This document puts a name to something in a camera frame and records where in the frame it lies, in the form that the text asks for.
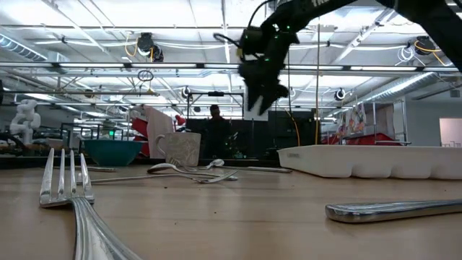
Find ribbed ceiling duct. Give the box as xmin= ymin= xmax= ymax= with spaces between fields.
xmin=0 ymin=33 xmax=48 ymax=62

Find ceiling light strip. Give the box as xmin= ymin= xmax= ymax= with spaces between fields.
xmin=0 ymin=61 xmax=462 ymax=72

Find colourful hanging cloth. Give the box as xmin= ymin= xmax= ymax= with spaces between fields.
xmin=336 ymin=103 xmax=367 ymax=137

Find person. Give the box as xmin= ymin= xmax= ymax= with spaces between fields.
xmin=206 ymin=103 xmax=232 ymax=160

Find red bin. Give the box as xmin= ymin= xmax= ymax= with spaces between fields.
xmin=321 ymin=132 xmax=400 ymax=146

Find red cloth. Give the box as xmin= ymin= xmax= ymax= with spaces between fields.
xmin=130 ymin=117 xmax=151 ymax=158

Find white cable coil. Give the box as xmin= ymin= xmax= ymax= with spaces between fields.
xmin=396 ymin=45 xmax=417 ymax=63

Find silver air duct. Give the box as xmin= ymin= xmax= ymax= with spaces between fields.
xmin=355 ymin=71 xmax=462 ymax=106

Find black gantry frame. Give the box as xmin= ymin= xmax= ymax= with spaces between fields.
xmin=186 ymin=91 xmax=245 ymax=120

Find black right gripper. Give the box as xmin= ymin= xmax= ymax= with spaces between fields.
xmin=238 ymin=21 xmax=300 ymax=116

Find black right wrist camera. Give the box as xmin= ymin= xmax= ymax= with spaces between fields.
xmin=237 ymin=27 xmax=270 ymax=61

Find white cutlery tray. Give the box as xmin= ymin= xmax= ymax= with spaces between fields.
xmin=276 ymin=144 xmax=462 ymax=181

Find pale wall board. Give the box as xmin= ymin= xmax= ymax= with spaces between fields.
xmin=439 ymin=118 xmax=462 ymax=148

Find foreground knife handle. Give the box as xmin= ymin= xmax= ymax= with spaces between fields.
xmin=324 ymin=199 xmax=462 ymax=224

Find silver fork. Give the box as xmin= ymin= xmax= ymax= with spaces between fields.
xmin=77 ymin=168 xmax=240 ymax=185
xmin=38 ymin=147 xmax=144 ymax=260
xmin=168 ymin=157 xmax=199 ymax=173

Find pink cloth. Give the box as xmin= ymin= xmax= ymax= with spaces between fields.
xmin=142 ymin=104 xmax=175 ymax=160

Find black partition screens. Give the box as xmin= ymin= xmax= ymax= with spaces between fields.
xmin=186 ymin=110 xmax=321 ymax=160

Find black metal rack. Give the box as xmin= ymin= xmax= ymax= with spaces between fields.
xmin=60 ymin=122 xmax=126 ymax=142

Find grey patterned mug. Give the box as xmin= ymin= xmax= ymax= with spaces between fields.
xmin=154 ymin=131 xmax=202 ymax=167

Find blue bowl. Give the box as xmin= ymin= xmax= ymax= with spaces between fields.
xmin=82 ymin=139 xmax=144 ymax=166

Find white pillar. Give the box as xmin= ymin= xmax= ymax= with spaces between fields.
xmin=244 ymin=74 xmax=272 ymax=122

